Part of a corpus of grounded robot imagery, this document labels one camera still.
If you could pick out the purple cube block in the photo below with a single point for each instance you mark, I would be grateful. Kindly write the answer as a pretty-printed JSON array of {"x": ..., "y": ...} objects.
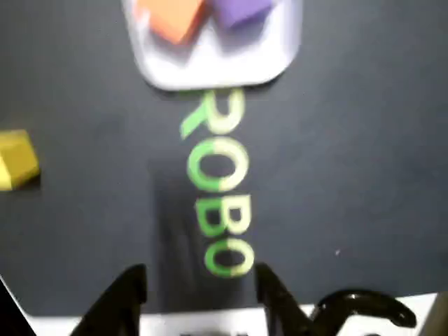
[{"x": 241, "y": 12}]

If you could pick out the black table clamp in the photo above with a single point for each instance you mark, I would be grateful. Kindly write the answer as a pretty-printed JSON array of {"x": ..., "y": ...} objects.
[{"x": 364, "y": 302}]

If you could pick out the pale lavender rectangular tray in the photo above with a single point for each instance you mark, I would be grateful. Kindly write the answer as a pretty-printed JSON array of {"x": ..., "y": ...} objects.
[{"x": 224, "y": 63}]

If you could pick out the yellow cube block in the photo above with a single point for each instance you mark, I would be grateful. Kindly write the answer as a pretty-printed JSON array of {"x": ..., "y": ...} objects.
[{"x": 17, "y": 161}]

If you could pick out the black mat with green lettering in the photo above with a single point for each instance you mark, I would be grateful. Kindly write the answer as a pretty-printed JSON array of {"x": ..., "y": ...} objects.
[{"x": 350, "y": 157}]

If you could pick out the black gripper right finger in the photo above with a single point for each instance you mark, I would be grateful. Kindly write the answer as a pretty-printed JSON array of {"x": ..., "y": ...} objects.
[{"x": 280, "y": 308}]

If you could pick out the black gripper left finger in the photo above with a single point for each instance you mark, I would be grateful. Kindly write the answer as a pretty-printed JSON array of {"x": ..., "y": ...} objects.
[{"x": 115, "y": 308}]

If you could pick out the orange cube block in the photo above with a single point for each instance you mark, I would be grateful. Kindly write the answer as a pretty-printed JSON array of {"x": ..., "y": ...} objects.
[{"x": 171, "y": 21}]

